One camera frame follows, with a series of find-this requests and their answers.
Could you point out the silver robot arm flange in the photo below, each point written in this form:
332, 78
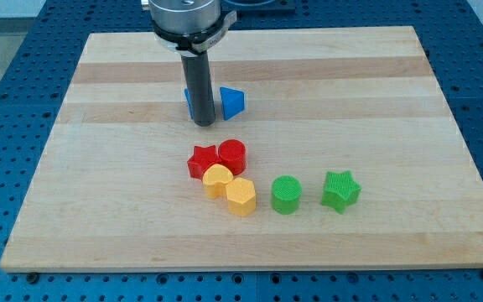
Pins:
189, 27

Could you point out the wooden board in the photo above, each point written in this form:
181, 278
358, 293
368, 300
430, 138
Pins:
112, 191

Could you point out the red cylinder block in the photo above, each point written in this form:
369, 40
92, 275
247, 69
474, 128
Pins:
233, 155

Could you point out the yellow heart block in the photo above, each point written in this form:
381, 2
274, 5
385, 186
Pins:
215, 180

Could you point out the red star block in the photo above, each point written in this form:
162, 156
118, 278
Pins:
201, 159

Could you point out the yellow hexagon block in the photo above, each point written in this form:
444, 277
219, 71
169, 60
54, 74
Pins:
241, 197

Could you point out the blue triangle block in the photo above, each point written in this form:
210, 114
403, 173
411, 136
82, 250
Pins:
233, 102

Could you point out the green cylinder block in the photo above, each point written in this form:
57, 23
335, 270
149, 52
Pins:
286, 191

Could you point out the blue block behind rod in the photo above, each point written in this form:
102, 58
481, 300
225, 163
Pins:
189, 103

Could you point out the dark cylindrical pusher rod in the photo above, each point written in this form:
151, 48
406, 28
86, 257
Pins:
198, 82

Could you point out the green star block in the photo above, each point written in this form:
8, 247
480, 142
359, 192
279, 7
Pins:
340, 191

